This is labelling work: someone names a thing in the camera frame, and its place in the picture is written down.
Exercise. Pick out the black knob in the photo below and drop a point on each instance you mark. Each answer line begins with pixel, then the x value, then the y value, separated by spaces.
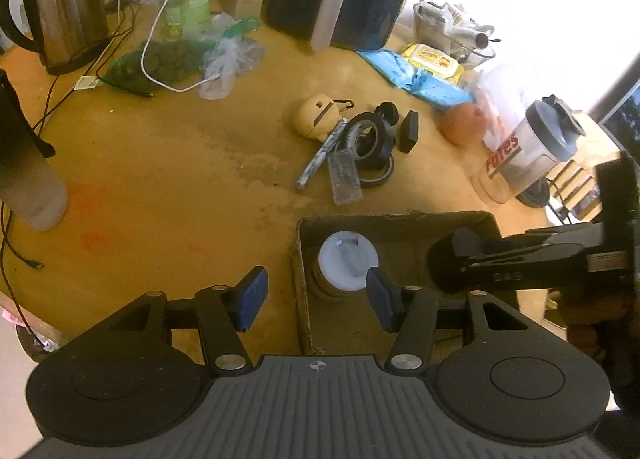
pixel 387 113

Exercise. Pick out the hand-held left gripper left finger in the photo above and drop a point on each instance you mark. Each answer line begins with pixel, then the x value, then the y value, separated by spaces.
pixel 252 299

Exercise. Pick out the dark gradient tumbler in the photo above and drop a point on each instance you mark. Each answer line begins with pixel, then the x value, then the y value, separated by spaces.
pixel 25 179

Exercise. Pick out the small black box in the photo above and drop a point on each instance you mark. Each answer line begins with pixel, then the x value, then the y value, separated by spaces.
pixel 410 131

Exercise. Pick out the green bag of dark discs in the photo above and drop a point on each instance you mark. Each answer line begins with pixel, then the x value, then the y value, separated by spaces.
pixel 170 56

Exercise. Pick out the silver metal tube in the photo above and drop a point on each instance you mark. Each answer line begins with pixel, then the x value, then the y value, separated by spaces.
pixel 477 35

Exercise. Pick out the shaker bottle with grey lid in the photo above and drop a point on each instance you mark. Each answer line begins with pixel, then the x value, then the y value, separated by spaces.
pixel 515 159

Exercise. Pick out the grey patterned pen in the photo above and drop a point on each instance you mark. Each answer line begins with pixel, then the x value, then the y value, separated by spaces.
pixel 320 156

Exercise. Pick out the small paper tag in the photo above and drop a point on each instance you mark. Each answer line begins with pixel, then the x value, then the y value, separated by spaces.
pixel 86 83

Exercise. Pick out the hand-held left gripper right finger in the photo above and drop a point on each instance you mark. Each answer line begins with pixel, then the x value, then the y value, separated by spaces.
pixel 382 301

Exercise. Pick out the person's right hand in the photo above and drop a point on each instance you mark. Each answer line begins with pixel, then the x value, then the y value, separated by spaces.
pixel 592 311

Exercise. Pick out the dark monitor screen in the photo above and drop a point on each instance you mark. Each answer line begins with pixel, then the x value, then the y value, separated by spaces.
pixel 625 124

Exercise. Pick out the white and cork round lid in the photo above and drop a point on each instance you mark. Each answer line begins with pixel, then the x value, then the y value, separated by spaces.
pixel 345 254

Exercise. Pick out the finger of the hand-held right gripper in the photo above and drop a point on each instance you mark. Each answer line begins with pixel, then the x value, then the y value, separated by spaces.
pixel 540 241
pixel 530 271

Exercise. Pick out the wooden slatted rack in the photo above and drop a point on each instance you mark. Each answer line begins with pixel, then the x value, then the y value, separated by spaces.
pixel 575 184

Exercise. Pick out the green canister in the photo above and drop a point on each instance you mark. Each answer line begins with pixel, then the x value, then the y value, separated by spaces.
pixel 192 11

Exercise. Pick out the clear plastic bag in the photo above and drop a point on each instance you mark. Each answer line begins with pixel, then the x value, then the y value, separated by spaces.
pixel 225 59

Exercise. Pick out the black round cap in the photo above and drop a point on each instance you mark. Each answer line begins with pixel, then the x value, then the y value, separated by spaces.
pixel 442 259

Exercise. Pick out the steel electric kettle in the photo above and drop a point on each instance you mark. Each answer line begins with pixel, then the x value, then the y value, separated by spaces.
pixel 70 14

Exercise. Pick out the clear plastic case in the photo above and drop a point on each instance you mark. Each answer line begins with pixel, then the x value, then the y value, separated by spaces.
pixel 345 179

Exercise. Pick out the yellow wipes pack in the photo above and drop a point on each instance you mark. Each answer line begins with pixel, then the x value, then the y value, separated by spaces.
pixel 432 59

